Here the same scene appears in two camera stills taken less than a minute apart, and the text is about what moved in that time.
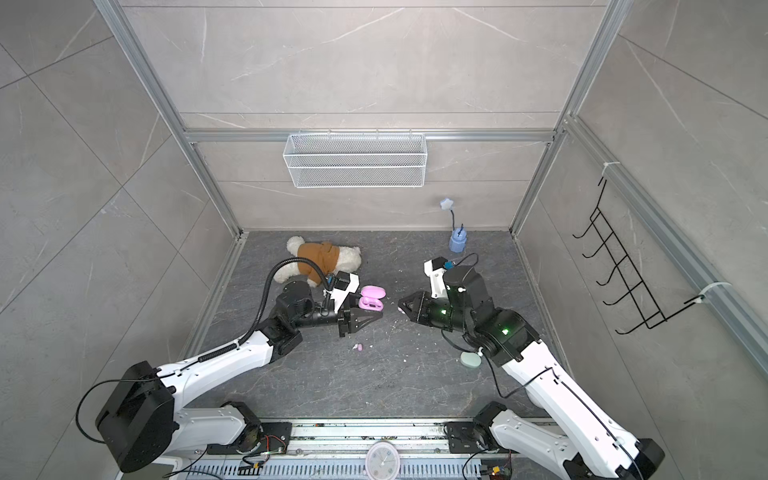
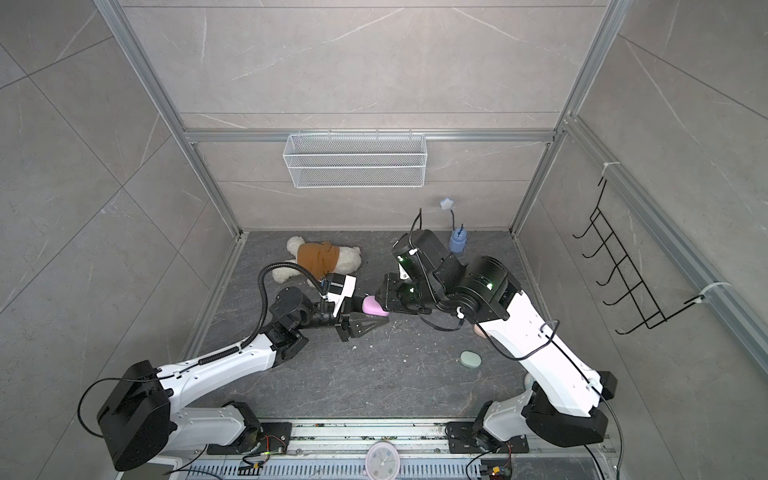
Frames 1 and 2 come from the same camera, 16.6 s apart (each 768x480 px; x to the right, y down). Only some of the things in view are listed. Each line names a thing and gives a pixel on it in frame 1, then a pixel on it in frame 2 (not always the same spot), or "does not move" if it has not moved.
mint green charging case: [471, 359] does not move
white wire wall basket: [355, 160] does not move
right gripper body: [440, 312] to [406, 295]
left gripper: [347, 318] does not move
